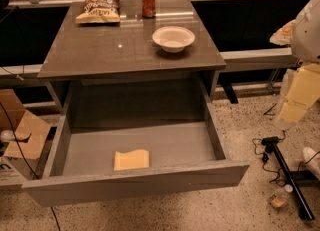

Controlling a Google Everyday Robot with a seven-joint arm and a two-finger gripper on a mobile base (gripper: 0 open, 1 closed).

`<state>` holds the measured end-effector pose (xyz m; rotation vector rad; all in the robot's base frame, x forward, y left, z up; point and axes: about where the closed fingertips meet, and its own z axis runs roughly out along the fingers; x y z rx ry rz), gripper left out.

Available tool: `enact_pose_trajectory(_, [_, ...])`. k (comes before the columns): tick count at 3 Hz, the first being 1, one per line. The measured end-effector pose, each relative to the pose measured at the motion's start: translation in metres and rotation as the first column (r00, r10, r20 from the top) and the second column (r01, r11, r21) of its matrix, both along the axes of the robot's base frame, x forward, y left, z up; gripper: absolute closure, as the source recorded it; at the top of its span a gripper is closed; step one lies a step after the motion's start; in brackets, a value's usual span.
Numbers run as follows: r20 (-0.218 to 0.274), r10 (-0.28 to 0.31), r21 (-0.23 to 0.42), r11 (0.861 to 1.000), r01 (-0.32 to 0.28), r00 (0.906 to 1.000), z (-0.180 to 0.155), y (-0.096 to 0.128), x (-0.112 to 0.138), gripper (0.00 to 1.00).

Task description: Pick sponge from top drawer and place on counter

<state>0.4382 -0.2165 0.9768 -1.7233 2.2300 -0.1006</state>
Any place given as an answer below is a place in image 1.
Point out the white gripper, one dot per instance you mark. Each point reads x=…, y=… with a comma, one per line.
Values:
x=307, y=38

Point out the yellow sponge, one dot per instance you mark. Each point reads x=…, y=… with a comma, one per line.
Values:
x=131, y=160

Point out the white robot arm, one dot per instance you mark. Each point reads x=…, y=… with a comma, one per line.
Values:
x=305, y=41

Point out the grey counter cabinet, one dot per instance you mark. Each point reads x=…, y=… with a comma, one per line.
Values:
x=126, y=50

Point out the grey open drawer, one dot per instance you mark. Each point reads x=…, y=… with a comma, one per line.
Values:
x=116, y=141

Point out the black floor bar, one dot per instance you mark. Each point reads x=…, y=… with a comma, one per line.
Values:
x=305, y=212

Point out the white bowl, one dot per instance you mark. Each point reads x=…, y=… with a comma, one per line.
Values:
x=173, y=39

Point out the small plastic cup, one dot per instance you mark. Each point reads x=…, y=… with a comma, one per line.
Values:
x=280, y=196

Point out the red soda can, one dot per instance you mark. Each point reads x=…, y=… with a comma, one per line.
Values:
x=148, y=8

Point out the chips bag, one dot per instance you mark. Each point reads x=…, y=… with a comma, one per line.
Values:
x=99, y=11

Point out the cardboard box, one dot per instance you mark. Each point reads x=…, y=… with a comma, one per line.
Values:
x=23, y=137

